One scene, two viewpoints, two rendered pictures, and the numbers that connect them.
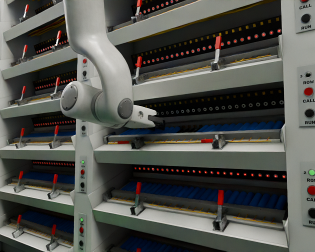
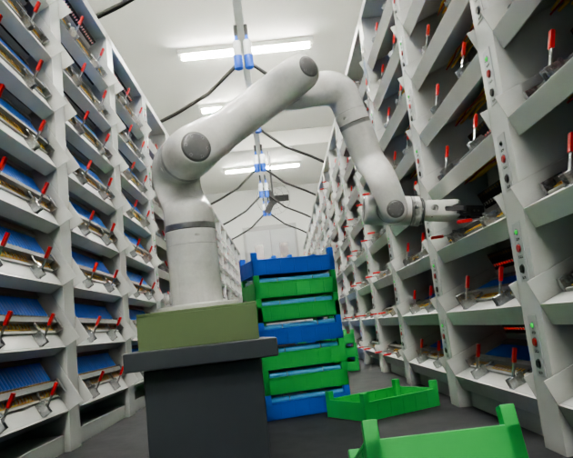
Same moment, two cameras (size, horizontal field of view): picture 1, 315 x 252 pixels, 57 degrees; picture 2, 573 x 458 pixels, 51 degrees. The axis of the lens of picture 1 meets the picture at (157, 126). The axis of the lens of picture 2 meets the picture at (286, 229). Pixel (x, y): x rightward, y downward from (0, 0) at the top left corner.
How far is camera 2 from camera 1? 1.14 m
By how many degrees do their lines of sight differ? 51
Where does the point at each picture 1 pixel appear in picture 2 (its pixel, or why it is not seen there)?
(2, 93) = not seen: hidden behind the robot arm
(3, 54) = not seen: hidden behind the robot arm
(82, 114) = (373, 221)
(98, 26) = (366, 150)
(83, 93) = (367, 204)
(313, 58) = (501, 127)
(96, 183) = (447, 285)
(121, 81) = (384, 188)
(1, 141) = (397, 262)
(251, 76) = (487, 151)
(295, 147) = (508, 212)
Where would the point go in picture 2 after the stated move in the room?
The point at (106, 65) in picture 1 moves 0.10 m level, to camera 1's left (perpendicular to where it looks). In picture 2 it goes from (371, 180) to (345, 189)
